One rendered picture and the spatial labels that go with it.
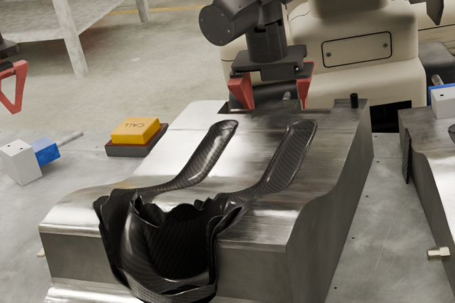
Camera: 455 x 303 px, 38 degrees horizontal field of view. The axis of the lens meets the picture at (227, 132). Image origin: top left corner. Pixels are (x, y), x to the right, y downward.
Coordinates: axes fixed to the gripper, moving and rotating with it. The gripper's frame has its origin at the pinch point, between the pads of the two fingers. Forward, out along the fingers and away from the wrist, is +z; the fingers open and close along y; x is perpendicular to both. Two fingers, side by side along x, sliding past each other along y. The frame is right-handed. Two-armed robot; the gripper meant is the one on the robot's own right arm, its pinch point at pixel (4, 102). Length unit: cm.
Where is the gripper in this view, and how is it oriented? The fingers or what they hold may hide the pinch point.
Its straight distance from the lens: 106.8
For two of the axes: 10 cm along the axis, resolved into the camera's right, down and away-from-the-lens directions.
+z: 1.8, 8.8, 4.5
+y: 6.4, 2.5, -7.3
